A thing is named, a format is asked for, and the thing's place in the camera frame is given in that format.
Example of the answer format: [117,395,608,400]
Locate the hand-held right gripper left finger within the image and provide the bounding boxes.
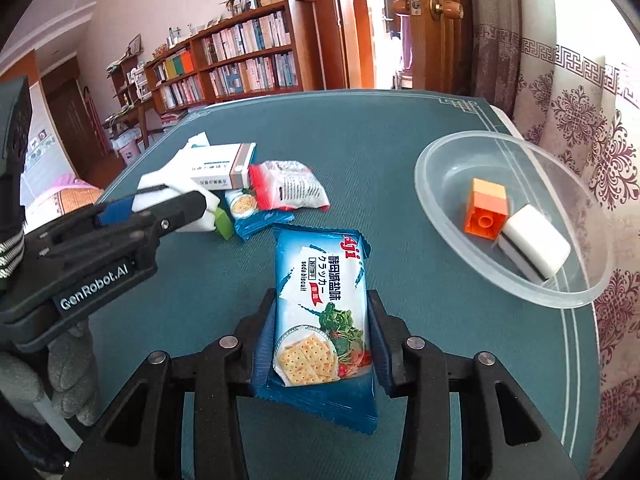
[62,287,278,480]

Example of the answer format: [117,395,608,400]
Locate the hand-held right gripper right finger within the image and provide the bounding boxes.
[366,289,583,480]

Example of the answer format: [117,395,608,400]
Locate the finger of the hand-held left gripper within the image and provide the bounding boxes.
[25,191,208,298]

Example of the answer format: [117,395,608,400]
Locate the blue cracker packet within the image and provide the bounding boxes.
[251,224,379,436]

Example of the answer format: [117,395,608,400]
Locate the small blue snack packet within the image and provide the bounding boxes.
[222,187,296,241]

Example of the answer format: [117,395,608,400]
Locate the white medicine box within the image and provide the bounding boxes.
[177,142,257,192]

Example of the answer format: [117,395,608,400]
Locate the red and white snack packet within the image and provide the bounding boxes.
[248,160,332,211]

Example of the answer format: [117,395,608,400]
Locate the orange toy brick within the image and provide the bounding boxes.
[464,178,508,238]

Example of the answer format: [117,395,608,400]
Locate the clear plastic bowl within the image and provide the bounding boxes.
[414,130,615,309]

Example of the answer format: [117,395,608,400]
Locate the person's left hand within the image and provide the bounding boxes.
[0,320,99,427]

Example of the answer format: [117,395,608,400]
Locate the bed with orange mat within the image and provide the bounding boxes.
[22,172,104,232]

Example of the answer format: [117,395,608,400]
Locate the pink trash bin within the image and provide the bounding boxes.
[112,135,142,167]

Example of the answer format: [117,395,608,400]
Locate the dark wooden wardrobe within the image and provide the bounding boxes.
[40,56,109,173]

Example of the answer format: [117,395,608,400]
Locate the small wooden shelf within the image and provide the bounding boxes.
[106,52,152,148]

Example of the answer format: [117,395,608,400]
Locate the large wooden bookshelf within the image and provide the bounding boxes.
[145,0,321,113]

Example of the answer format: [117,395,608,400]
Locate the wooden door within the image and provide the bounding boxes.
[404,0,474,96]

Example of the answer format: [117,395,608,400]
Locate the patterned curtain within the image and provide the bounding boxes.
[470,0,640,480]

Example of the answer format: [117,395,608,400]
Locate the wall poster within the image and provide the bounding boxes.
[22,82,77,188]

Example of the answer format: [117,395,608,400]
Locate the wooden door frame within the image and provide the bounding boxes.
[310,0,377,92]

